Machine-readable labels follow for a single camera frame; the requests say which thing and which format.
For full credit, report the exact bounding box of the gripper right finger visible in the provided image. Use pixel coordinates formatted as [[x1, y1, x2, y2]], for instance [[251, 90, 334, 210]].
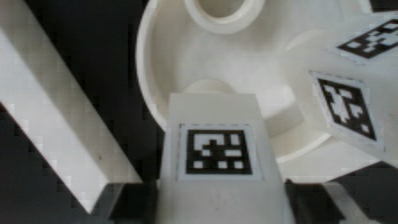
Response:
[[285, 181, 382, 224]]

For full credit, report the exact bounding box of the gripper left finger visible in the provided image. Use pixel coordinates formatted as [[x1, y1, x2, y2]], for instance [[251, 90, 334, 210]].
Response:
[[87, 182, 159, 224]]

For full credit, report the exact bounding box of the white stool leg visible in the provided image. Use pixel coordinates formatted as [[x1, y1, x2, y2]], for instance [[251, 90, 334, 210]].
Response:
[[281, 13, 398, 167], [157, 94, 295, 224]]

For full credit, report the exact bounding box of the white round stool seat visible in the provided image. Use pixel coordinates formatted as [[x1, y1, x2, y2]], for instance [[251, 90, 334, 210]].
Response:
[[135, 0, 398, 182]]

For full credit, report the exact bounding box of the white front barrier wall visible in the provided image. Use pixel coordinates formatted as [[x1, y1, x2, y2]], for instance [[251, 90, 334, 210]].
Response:
[[0, 0, 141, 211]]

